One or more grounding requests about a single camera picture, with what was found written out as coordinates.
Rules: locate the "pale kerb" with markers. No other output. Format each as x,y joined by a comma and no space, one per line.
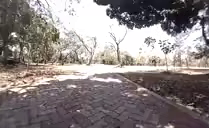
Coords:
165,101

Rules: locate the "brick paved path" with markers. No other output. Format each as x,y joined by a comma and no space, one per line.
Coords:
92,106

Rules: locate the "dense green trees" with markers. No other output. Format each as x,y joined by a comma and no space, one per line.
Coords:
25,36

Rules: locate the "leaning bare tree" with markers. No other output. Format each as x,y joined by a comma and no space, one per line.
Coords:
91,53

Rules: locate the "dry leaf-strewn ground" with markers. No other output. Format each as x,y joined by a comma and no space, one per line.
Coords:
15,75

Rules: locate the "dry bare ground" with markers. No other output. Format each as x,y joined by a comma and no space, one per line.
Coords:
182,88

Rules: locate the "large overhanging dark tree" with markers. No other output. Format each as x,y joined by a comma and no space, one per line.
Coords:
152,11

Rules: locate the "thin young tree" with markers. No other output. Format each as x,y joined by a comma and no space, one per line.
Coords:
165,50

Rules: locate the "distant row of trees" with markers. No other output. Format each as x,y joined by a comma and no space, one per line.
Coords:
138,60

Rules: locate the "bare forked tree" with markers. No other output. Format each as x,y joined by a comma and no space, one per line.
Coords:
118,50

